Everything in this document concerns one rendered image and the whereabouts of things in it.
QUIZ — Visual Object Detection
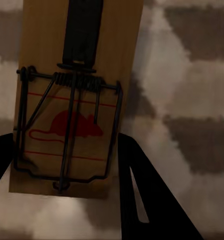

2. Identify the mousetrap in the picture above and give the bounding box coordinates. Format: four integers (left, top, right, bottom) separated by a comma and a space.
9, 0, 144, 200

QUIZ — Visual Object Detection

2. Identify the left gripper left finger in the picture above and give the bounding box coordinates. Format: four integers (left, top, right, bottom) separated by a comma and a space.
0, 133, 13, 180

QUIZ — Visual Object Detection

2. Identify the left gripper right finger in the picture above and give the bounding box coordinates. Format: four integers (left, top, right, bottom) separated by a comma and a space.
117, 133, 203, 240

